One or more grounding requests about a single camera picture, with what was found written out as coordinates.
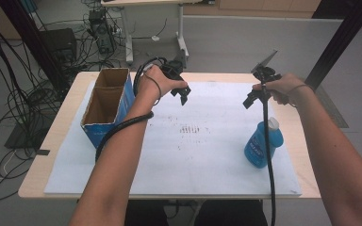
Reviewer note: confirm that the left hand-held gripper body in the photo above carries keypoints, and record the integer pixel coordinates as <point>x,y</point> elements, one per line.
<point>172,70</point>

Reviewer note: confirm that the person's right hand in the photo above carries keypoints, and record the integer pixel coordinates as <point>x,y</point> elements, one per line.
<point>286,88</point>

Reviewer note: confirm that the person's left hand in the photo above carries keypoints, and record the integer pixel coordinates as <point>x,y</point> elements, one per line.
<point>152,84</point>

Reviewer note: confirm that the white desk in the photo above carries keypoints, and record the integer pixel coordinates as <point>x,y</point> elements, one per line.
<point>128,31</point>

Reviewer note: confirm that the black tape piece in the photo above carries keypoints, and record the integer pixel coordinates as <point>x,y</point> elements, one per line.
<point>42,152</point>

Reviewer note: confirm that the dark floor mat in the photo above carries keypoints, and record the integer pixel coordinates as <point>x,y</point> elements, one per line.
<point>22,138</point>

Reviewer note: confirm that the blue cardboard box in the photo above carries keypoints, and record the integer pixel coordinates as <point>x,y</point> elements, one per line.
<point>123,103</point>

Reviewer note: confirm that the black equipment case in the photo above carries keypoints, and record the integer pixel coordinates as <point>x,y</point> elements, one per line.
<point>58,44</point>

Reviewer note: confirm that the person's black trousers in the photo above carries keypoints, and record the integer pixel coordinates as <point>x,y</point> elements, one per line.
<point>232,213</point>

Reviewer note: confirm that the blue plastic bottle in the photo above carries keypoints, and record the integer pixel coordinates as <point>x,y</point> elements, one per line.
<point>254,150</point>

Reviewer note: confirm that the black computer tower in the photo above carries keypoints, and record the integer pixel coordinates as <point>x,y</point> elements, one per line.
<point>102,31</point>

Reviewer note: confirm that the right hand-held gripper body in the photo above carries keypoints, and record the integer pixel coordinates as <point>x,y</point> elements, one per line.
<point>265,73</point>

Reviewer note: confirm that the black frame post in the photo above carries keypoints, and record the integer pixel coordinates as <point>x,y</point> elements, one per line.
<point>339,40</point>
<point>34,44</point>

